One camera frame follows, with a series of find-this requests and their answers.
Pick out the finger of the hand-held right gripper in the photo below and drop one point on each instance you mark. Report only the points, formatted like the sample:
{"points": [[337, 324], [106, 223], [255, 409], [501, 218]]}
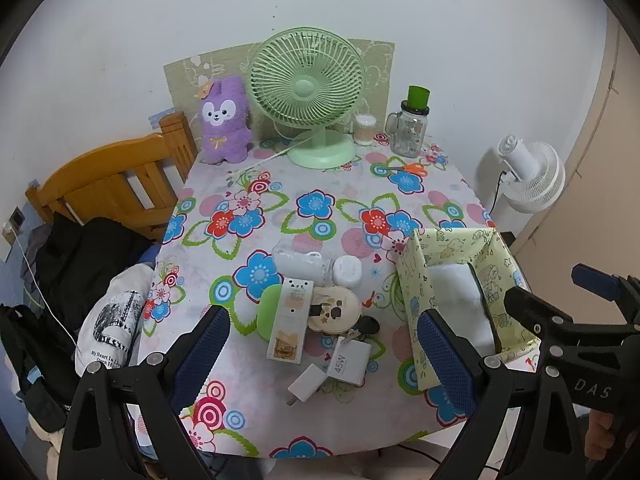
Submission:
{"points": [[592, 279], [525, 302]]}

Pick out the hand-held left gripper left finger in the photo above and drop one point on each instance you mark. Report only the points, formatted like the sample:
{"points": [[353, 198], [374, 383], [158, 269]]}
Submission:
{"points": [[205, 355]]}

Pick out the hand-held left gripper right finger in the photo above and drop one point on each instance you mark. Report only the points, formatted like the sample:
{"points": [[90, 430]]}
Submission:
{"points": [[445, 360]]}

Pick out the green oval case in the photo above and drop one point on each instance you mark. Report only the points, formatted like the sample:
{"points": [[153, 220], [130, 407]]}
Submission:
{"points": [[267, 312]]}

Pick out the black key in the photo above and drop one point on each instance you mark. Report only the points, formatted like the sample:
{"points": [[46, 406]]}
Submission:
{"points": [[370, 325]]}

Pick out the green patterned storage box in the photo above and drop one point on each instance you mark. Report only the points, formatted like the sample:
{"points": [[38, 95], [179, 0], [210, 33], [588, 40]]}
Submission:
{"points": [[415, 280]]}

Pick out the white rectangular box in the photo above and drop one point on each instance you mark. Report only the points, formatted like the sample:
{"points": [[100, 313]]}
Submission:
{"points": [[287, 325]]}

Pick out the large white charger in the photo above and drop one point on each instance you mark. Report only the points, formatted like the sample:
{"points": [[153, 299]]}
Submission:
{"points": [[350, 360]]}

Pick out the small white charger plug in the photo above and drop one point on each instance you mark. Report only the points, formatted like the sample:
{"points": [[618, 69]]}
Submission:
{"points": [[307, 385]]}

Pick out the white rounded case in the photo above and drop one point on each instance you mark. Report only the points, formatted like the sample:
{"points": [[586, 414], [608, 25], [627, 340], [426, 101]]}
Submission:
{"points": [[348, 272]]}

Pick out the person's right hand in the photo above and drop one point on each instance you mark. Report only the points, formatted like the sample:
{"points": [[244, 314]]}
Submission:
{"points": [[600, 432]]}

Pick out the white printed shirt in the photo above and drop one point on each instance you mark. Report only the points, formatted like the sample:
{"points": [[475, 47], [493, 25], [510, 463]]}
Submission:
{"points": [[115, 320]]}

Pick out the blue bedding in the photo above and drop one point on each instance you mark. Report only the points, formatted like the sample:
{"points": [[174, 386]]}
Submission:
{"points": [[149, 256]]}

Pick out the white floor fan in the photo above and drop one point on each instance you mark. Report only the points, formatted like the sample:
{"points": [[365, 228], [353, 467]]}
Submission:
{"points": [[537, 175]]}

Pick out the beige door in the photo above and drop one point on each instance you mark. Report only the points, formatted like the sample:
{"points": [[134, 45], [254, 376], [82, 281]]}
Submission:
{"points": [[600, 160]]}

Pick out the black jacket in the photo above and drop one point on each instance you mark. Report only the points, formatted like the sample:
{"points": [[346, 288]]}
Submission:
{"points": [[85, 260]]}

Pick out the floral tablecloth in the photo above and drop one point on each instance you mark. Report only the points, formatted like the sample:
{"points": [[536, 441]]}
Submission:
{"points": [[310, 230]]}

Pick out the orange scissors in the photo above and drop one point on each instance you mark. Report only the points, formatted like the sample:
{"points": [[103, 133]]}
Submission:
{"points": [[415, 168]]}

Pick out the black backpack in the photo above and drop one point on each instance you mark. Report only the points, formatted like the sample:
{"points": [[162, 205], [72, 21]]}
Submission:
{"points": [[25, 355]]}

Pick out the glass mug with green lid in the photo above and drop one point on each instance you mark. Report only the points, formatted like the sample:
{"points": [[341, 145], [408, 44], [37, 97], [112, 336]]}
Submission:
{"points": [[411, 132]]}

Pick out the wooden chair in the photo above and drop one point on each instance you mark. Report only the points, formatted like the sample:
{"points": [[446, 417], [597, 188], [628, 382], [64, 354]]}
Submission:
{"points": [[115, 160]]}

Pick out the purple plush bunny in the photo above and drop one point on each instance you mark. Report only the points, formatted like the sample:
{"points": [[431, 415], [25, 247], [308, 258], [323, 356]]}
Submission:
{"points": [[225, 130]]}

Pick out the cotton swab jar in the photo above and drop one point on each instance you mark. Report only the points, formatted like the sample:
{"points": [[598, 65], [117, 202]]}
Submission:
{"points": [[365, 132]]}

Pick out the blue paper piece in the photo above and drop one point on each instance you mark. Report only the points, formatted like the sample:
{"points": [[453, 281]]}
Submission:
{"points": [[159, 119]]}

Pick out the green desk fan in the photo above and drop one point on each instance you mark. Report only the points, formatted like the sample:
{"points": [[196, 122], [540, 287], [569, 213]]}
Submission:
{"points": [[305, 87]]}

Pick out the wall outlet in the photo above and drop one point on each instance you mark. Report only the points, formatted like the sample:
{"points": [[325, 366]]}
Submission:
{"points": [[16, 217]]}

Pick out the green patterned wall board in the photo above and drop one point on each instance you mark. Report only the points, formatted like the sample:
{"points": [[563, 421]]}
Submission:
{"points": [[185, 75]]}

